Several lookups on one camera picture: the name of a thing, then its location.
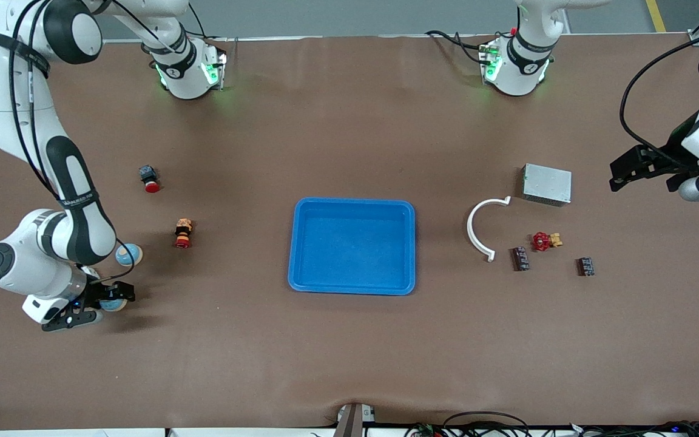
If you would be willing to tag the dark cylindrical capacitor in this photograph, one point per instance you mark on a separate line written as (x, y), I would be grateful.
(586, 266)

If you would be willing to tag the black terminal block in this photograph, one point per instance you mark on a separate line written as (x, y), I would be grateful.
(520, 259)

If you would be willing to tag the light blue service bell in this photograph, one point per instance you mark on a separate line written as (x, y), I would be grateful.
(130, 256)
(116, 305)

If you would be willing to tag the white curved plastic clamp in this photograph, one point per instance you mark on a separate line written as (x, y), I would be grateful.
(471, 233)

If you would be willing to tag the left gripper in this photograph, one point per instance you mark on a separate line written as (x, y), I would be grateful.
(672, 152)

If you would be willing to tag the red valve brass fitting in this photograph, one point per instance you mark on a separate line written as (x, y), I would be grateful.
(542, 241)

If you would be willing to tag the blue plastic tray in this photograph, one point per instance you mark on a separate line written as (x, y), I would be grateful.
(355, 249)

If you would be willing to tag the brown table mat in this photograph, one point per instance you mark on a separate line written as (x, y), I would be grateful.
(349, 352)

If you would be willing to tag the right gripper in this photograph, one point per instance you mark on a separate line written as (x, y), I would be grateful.
(96, 292)

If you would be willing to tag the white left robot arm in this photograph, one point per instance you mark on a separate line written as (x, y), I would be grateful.
(522, 67)

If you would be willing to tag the grey camera stand post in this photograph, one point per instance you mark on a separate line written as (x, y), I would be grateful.
(352, 419)

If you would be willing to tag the grey metal box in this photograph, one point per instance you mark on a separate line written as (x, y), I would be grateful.
(547, 184)

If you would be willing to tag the red yellow emergency stop button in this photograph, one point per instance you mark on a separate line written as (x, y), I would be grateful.
(183, 234)

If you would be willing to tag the red push button black base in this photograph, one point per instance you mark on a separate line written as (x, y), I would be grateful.
(150, 180)

